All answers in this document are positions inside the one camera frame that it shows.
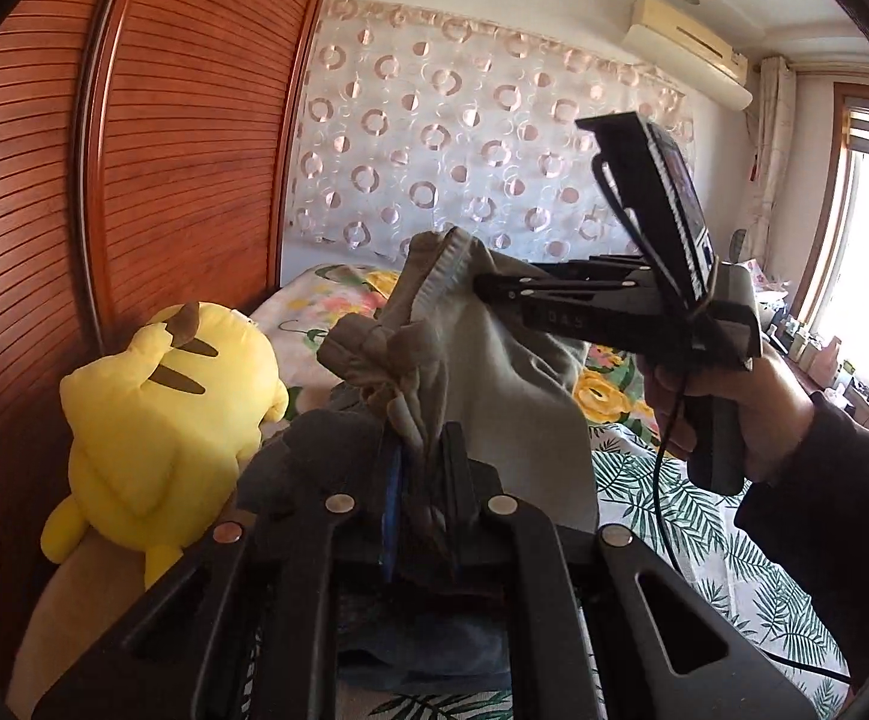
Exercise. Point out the person's right hand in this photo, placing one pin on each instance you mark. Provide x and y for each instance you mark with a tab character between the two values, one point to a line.
775	412

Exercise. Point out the dark grey folded garment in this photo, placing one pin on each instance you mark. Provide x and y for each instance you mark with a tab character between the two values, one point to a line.
307	454

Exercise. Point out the grey pants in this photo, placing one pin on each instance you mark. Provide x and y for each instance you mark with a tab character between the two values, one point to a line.
509	390

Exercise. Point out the person's right forearm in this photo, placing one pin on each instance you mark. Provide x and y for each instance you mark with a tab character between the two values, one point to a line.
839	532

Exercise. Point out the circle-patterned sheer curtain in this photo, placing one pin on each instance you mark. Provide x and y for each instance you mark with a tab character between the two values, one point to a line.
479	127

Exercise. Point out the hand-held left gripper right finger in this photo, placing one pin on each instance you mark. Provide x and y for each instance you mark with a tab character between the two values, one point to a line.
473	514

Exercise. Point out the white air conditioner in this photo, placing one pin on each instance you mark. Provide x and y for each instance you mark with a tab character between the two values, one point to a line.
685	52

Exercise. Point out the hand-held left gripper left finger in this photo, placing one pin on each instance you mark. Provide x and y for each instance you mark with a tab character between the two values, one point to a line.
394	499

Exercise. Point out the floral window curtain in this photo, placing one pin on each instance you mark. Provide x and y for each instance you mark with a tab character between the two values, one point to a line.
771	157

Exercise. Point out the beige cushion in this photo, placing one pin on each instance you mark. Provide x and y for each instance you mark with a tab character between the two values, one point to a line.
67	615

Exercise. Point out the floral blanket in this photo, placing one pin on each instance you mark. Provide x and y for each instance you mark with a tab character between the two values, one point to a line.
606	390

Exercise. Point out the wooden slatted wardrobe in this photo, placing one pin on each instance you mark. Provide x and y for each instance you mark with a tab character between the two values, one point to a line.
142	165

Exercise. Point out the yellow plush toy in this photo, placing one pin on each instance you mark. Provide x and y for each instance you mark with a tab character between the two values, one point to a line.
172	420

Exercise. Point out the folded blue jeans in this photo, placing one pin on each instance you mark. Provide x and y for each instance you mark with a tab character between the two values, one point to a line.
419	645

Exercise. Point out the leaf-print bedspread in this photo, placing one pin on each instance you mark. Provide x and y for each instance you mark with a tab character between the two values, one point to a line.
704	514

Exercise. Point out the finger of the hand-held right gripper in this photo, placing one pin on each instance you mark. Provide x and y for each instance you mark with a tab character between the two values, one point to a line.
591	265
554	286

